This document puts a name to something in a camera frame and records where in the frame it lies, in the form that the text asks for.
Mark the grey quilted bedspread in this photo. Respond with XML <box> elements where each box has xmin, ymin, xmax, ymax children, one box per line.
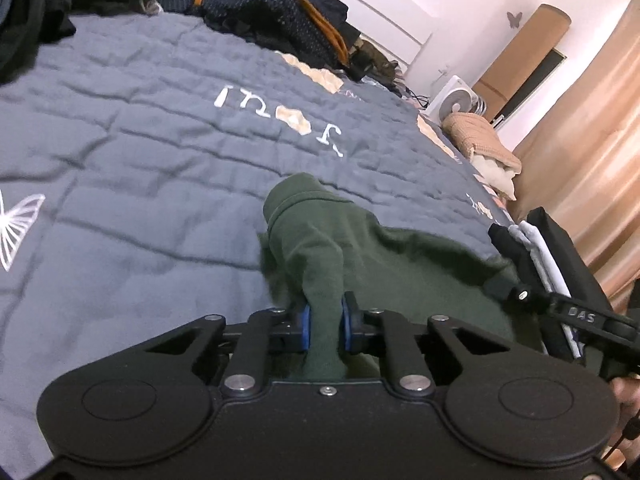
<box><xmin>0</xmin><ymin>12</ymin><xmax>517</xmax><ymax>467</ymax></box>

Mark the camouflage garment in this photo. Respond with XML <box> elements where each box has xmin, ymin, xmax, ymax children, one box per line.
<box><xmin>350</xmin><ymin>42</ymin><xmax>407</xmax><ymax>97</ymax></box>

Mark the beige folded blanket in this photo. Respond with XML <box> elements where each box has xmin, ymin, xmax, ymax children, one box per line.
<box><xmin>442</xmin><ymin>112</ymin><xmax>522</xmax><ymax>202</ymax></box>

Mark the white box fan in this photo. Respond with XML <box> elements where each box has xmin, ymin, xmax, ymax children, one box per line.
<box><xmin>427</xmin><ymin>75</ymin><xmax>489</xmax><ymax>127</ymax></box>

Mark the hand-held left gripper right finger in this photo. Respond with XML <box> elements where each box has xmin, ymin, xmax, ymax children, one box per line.
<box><xmin>341</xmin><ymin>291</ymin><xmax>506</xmax><ymax>400</ymax></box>

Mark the person's right hand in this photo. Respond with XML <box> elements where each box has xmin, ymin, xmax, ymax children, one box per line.
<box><xmin>611</xmin><ymin>375</ymin><xmax>640</xmax><ymax>408</ymax></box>

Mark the beige curtain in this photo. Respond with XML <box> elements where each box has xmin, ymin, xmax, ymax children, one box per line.
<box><xmin>512</xmin><ymin>0</ymin><xmax>640</xmax><ymax>312</ymax></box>

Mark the dark green t-shirt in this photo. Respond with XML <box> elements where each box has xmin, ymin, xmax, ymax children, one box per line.
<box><xmin>257</xmin><ymin>172</ymin><xmax>527</xmax><ymax>382</ymax></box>

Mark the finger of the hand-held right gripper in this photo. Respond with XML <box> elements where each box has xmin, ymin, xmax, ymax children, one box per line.
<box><xmin>482</xmin><ymin>267</ymin><xmax>557</xmax><ymax>315</ymax></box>

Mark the folded black garment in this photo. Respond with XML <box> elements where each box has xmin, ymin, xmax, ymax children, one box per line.
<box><xmin>527</xmin><ymin>206</ymin><xmax>616</xmax><ymax>312</ymax></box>
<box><xmin>487</xmin><ymin>222</ymin><xmax>584</xmax><ymax>362</ymax></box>

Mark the pile of dark unfolded clothes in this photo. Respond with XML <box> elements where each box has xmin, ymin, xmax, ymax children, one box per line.
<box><xmin>0</xmin><ymin>0</ymin><xmax>77</xmax><ymax>87</ymax></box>

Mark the navy dotted jacket orange strap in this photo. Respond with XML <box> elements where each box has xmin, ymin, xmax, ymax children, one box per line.
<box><xmin>155</xmin><ymin>0</ymin><xmax>359</xmax><ymax>82</ymax></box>

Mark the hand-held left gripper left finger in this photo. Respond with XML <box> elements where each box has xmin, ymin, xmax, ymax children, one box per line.
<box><xmin>145</xmin><ymin>306</ymin><xmax>314</xmax><ymax>401</ymax></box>

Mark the white headboard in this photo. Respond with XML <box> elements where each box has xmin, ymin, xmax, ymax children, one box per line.
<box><xmin>290</xmin><ymin>0</ymin><xmax>434</xmax><ymax>77</ymax></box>

